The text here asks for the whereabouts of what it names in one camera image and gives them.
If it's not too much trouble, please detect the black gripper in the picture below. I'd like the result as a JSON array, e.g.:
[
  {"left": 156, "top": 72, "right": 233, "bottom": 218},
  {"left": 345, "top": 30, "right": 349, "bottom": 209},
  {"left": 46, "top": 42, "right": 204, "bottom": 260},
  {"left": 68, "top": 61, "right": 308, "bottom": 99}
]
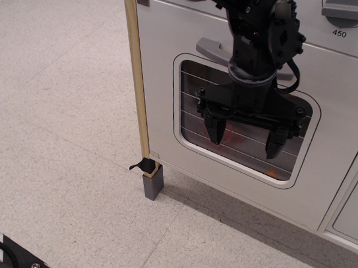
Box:
[{"left": 195, "top": 79, "right": 307, "bottom": 159}]

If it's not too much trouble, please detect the grey oven door handle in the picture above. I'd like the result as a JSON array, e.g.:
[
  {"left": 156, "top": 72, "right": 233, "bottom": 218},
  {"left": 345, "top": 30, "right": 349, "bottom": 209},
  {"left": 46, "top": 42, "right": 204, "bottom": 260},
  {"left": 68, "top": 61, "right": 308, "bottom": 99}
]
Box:
[{"left": 196, "top": 37, "right": 294, "bottom": 81}]

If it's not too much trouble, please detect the white toy oven door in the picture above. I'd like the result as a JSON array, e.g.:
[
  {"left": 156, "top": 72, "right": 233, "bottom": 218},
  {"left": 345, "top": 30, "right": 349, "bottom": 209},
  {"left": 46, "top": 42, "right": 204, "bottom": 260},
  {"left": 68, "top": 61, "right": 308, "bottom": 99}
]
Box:
[{"left": 124, "top": 0, "right": 358, "bottom": 234}]

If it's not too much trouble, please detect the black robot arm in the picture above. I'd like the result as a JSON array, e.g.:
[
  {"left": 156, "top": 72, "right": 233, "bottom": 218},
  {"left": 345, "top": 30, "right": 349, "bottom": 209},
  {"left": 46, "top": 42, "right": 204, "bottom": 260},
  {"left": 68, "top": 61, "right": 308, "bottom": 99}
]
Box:
[{"left": 189, "top": 0, "right": 306, "bottom": 159}]

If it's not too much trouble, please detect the pink toy cup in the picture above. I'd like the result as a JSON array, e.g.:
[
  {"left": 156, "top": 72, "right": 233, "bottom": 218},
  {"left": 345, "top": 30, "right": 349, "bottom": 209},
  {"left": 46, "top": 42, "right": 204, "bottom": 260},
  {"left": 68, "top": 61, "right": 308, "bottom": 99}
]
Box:
[{"left": 220, "top": 122, "right": 245, "bottom": 151}]

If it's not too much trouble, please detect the orange toy fruit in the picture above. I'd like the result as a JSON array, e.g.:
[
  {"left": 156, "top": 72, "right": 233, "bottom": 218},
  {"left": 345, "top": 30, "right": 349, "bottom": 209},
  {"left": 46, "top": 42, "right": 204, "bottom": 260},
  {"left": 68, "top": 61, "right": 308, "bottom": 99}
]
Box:
[{"left": 266, "top": 168, "right": 280, "bottom": 179}]

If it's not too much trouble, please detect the white toy kitchen cabinet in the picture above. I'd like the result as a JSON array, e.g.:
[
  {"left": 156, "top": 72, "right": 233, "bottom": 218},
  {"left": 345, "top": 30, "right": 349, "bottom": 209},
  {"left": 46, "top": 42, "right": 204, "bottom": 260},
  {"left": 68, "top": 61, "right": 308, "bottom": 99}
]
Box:
[{"left": 121, "top": 0, "right": 358, "bottom": 257}]

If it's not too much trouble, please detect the black tape piece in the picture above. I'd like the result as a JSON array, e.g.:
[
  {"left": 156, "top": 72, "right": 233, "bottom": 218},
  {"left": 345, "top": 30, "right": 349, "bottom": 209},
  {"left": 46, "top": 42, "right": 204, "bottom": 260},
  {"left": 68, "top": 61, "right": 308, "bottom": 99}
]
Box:
[{"left": 129, "top": 158, "right": 156, "bottom": 174}]

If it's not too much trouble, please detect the white lower cabinet door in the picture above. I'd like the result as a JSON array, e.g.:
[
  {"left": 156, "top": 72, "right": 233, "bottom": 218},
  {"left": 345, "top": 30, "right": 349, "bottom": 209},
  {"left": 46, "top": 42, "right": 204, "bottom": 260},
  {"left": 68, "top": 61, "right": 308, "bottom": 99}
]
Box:
[{"left": 323, "top": 124, "right": 358, "bottom": 246}]

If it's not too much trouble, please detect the grey temperature knob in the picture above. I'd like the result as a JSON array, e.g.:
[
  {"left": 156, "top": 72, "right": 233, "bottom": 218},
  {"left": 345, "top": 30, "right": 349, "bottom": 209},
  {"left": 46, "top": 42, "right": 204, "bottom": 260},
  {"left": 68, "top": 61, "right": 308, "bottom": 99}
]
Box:
[{"left": 321, "top": 0, "right": 358, "bottom": 28}]

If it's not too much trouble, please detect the metal door hinge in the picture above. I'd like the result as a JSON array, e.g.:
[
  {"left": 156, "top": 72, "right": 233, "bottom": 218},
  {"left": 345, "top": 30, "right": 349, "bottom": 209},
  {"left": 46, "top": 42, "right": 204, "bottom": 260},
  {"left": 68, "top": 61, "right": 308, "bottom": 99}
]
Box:
[{"left": 136, "top": 0, "right": 150, "bottom": 7}]

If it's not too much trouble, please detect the grey post foot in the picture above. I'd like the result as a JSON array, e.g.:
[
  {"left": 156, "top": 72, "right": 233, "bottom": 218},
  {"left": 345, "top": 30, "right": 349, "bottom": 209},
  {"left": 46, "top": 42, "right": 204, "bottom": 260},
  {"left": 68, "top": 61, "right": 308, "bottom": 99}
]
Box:
[{"left": 143, "top": 165, "right": 164, "bottom": 200}]

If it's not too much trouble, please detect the wooden corner post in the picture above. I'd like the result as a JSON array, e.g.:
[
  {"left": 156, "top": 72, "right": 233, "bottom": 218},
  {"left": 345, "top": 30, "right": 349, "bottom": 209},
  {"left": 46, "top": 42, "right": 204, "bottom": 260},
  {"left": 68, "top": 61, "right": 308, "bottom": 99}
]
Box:
[{"left": 113, "top": 0, "right": 169, "bottom": 181}]

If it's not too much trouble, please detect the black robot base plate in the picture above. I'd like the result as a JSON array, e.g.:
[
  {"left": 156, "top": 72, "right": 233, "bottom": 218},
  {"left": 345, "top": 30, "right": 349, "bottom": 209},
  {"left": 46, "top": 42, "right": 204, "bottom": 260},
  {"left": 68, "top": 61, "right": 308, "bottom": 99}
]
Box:
[{"left": 2, "top": 235, "right": 51, "bottom": 268}]

